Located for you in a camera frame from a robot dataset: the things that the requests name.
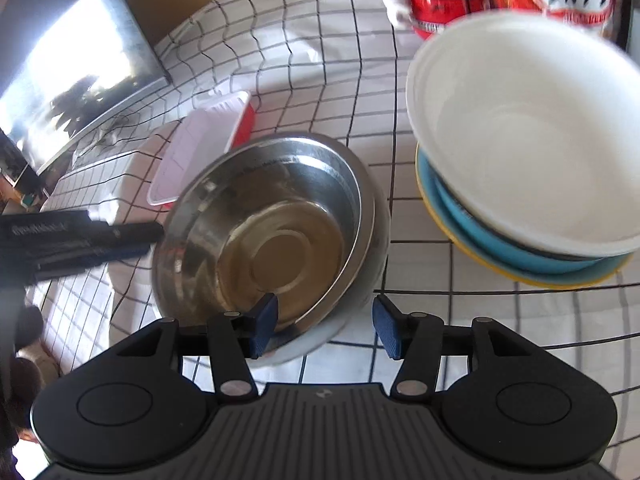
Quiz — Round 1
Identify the blue enamel bowl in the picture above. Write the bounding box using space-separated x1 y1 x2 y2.
416 148 632 276

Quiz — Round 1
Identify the red white plastic tray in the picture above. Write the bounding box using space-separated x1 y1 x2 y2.
148 90 255 207

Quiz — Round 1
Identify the white paper noodle bowl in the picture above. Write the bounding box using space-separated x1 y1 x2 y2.
406 11 639 258

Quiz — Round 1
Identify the stainless steel bowl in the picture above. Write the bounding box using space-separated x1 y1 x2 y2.
152 132 390 367

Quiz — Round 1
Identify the black flat monitor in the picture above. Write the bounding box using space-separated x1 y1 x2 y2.
1 0 169 172

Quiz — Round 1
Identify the white black grid tablecloth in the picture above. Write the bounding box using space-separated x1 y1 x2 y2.
24 0 640 480

